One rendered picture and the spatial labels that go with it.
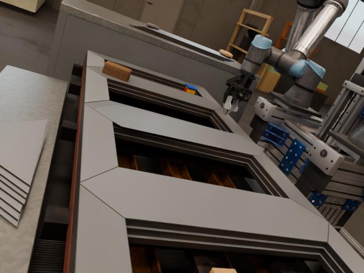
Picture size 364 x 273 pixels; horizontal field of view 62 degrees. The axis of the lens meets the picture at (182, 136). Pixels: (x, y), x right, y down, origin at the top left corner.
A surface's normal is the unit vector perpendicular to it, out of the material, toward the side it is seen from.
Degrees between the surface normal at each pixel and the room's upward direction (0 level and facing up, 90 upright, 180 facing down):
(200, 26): 90
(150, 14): 90
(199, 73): 90
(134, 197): 0
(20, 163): 0
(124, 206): 0
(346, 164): 90
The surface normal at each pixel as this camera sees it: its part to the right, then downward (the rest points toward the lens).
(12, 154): 0.37, -0.85
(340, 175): 0.29, 0.48
